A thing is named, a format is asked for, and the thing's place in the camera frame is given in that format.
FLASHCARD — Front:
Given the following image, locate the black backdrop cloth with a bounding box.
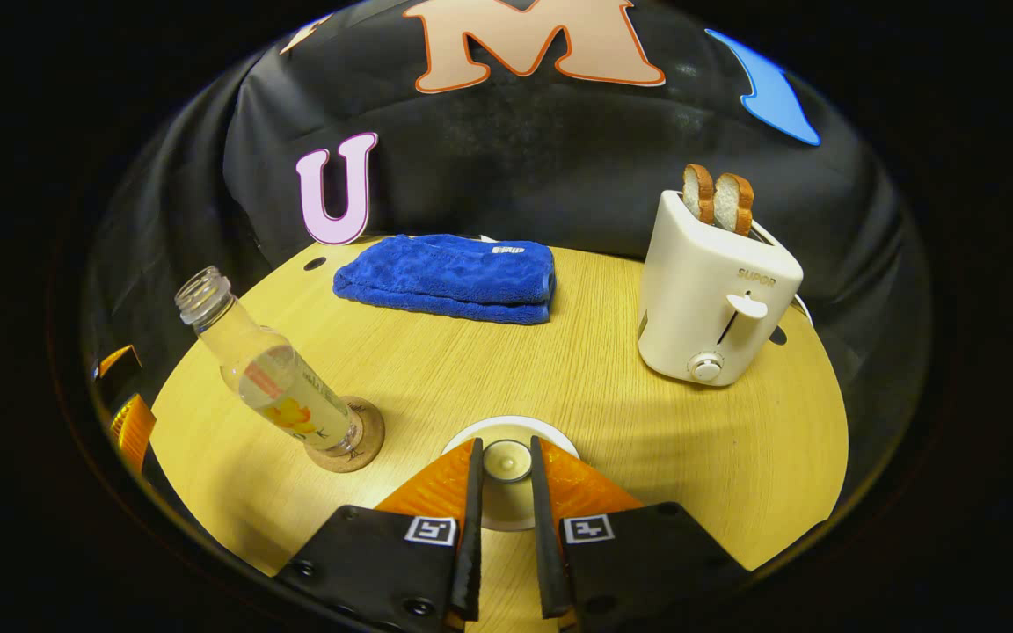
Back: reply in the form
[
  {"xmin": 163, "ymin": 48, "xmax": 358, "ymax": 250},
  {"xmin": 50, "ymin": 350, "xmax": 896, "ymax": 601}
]
[{"xmin": 80, "ymin": 0, "xmax": 934, "ymax": 546}]

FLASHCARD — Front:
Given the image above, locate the round cork coaster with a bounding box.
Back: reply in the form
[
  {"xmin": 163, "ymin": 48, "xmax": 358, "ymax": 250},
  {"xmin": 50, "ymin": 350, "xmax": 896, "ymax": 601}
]
[{"xmin": 304, "ymin": 396, "xmax": 385, "ymax": 474}]

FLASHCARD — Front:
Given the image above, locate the clear water bottle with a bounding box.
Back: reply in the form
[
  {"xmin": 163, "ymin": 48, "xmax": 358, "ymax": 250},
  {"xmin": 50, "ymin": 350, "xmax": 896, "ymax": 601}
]
[{"xmin": 175, "ymin": 266, "xmax": 365, "ymax": 456}]

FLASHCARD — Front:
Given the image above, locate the white teacup lid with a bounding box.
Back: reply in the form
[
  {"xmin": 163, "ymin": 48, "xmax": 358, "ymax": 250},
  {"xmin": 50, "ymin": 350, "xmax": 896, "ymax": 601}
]
[{"xmin": 442, "ymin": 415, "xmax": 579, "ymax": 534}]

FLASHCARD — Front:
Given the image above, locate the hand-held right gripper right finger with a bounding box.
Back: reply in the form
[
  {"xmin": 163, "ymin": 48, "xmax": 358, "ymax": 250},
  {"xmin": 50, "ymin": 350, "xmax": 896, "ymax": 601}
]
[{"xmin": 529, "ymin": 436, "xmax": 752, "ymax": 633}]

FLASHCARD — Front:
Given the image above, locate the white toaster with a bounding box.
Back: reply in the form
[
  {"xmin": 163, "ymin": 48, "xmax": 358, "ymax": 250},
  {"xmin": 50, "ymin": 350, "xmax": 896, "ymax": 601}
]
[{"xmin": 638, "ymin": 190, "xmax": 805, "ymax": 388}]

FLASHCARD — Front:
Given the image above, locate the blue folded towel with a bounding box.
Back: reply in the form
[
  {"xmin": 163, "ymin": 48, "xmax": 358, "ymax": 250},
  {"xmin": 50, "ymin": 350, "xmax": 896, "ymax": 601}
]
[{"xmin": 332, "ymin": 233, "xmax": 557, "ymax": 326}]

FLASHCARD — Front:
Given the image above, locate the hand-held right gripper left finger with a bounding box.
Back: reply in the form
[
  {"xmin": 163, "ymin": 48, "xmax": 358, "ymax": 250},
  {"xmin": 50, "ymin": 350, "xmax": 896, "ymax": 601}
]
[{"xmin": 273, "ymin": 438, "xmax": 485, "ymax": 633}]

